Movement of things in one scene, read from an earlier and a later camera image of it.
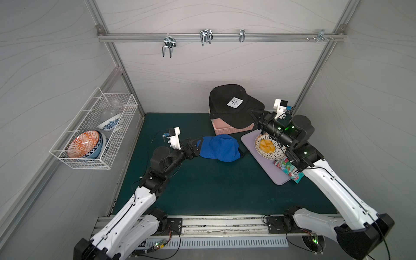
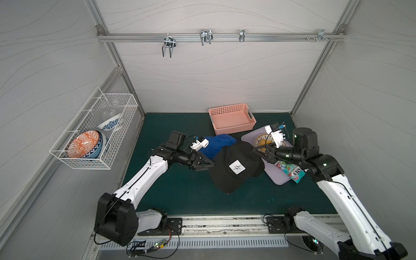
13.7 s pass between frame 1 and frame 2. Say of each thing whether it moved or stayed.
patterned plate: stayed
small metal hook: stayed
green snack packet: stayed
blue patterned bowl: stayed
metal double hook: stayed
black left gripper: moved
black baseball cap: moved
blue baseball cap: stayed
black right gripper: moved
